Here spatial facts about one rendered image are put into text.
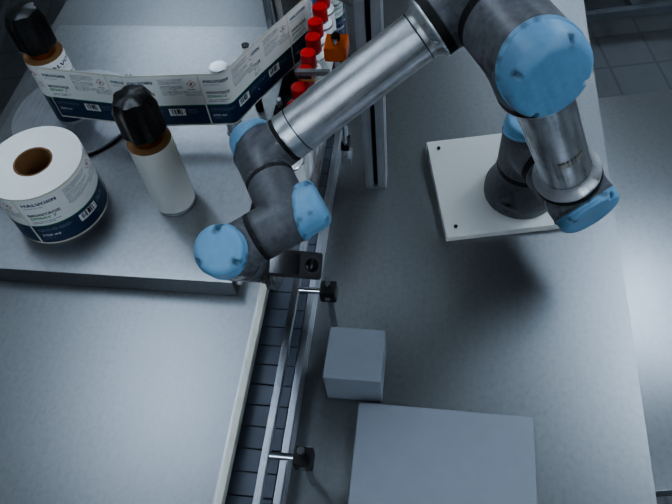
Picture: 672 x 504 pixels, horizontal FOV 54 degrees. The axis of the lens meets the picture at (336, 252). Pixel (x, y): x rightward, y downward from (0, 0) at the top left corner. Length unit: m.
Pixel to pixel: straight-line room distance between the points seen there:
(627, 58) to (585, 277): 1.95
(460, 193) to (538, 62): 0.64
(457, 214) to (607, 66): 1.85
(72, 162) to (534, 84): 0.92
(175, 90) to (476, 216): 0.70
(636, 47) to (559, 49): 2.45
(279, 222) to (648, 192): 0.90
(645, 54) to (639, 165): 1.70
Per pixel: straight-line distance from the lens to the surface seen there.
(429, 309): 1.30
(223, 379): 1.28
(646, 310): 1.38
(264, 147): 0.99
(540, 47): 0.85
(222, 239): 0.91
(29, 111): 1.82
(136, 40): 1.93
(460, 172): 1.48
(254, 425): 1.17
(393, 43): 0.96
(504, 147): 1.32
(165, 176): 1.36
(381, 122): 1.33
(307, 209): 0.91
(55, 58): 1.63
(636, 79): 3.13
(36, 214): 1.44
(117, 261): 1.42
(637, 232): 1.48
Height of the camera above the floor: 1.96
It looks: 55 degrees down
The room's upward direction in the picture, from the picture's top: 8 degrees counter-clockwise
